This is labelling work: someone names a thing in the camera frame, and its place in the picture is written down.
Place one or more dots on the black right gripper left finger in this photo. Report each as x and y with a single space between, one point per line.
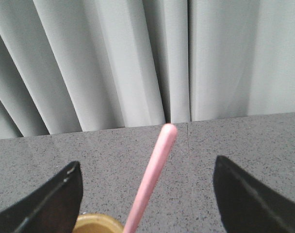
52 208

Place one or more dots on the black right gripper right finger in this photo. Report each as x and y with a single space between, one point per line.
246 205

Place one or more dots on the bamboo wooden cup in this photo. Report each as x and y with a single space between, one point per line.
97 223

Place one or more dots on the grey curtain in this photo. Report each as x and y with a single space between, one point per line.
86 65

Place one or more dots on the pink chopstick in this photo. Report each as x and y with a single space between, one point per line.
159 156

